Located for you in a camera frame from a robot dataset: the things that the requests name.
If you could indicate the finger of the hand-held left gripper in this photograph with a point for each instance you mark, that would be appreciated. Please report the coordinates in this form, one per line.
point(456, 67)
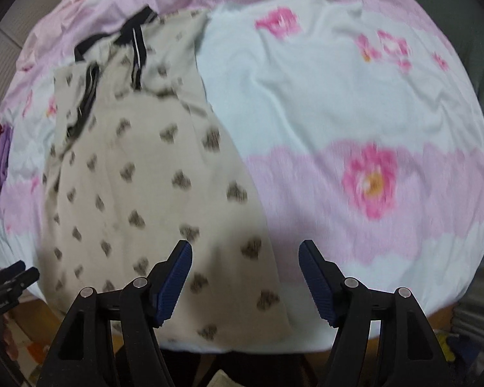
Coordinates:
point(12, 278)

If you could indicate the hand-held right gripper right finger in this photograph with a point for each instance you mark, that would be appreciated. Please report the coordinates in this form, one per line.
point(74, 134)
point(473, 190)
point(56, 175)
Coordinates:
point(318, 286)

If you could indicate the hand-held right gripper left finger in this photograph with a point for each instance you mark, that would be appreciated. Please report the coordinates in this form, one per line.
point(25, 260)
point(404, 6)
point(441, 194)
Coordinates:
point(173, 286)

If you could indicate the beige heart print garment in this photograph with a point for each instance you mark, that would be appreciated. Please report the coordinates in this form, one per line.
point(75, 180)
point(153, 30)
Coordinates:
point(145, 193)

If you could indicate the pink floral bed sheet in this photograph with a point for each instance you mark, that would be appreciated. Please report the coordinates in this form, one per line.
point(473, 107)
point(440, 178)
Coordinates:
point(330, 137)

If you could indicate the dark green cushion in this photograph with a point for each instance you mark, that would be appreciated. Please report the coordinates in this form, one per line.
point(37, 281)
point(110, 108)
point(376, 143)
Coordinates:
point(468, 28)

